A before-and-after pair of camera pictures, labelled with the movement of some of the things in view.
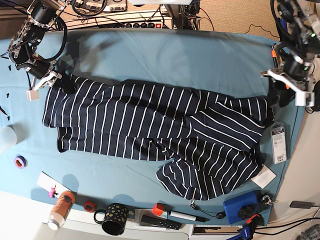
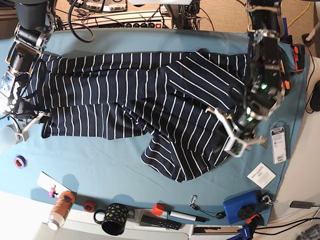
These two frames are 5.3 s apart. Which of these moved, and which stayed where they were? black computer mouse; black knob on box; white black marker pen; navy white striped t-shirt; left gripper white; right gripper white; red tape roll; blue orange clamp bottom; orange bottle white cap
Moved: navy white striped t-shirt; right gripper white; left gripper white
Stayed: black computer mouse; red tape roll; black knob on box; blue orange clamp bottom; white black marker pen; orange bottle white cap
